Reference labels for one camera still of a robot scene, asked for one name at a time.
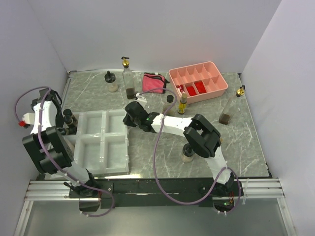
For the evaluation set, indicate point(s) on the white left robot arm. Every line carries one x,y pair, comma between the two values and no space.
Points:
47,146

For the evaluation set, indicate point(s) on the glass oil bottle gold spout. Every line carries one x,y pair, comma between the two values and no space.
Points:
232,106

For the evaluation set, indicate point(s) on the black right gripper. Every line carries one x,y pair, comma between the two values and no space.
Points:
127,121

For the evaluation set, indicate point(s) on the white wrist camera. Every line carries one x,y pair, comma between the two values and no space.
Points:
140,99
28,120

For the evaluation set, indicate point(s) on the spice jar black lid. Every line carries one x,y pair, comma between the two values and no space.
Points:
68,131

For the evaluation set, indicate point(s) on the spice jar red label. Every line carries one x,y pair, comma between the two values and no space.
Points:
69,121

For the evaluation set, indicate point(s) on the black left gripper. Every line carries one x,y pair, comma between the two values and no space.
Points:
60,122

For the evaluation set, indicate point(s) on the white plastic divided tray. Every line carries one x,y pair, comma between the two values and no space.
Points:
101,142

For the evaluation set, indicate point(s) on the red white striped cloth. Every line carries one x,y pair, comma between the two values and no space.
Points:
180,90

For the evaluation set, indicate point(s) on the tall glass oil bottle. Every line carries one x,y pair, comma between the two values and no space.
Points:
128,79

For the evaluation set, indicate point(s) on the round shaker black spout lid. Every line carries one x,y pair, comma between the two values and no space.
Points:
111,82

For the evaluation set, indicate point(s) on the small dark spice jar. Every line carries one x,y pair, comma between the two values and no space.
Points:
68,112

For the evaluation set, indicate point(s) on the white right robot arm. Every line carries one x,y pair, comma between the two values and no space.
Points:
202,139

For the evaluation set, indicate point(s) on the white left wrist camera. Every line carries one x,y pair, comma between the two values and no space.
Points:
28,120

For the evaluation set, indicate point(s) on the red cloth right compartment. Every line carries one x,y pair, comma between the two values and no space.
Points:
200,87

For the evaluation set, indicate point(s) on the yellow label sauce bottle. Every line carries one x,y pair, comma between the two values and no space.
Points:
182,104

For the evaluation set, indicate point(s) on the red cloth compartment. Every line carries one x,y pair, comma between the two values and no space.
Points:
200,87
191,91

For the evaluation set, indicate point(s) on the pink cloth black trim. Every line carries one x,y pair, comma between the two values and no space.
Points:
154,82

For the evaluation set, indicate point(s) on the dark soy sauce bottle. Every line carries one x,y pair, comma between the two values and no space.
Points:
168,109

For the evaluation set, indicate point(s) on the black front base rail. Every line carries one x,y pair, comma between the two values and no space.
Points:
144,192

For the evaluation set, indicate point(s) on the red cloth middle compartment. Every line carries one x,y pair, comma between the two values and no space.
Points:
191,91

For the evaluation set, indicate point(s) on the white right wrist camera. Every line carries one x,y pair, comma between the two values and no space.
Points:
140,99

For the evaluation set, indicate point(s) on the pink plastic divided box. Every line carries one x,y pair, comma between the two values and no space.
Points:
207,72

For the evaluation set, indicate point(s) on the shaker jar chrome black lid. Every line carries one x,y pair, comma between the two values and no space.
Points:
187,154

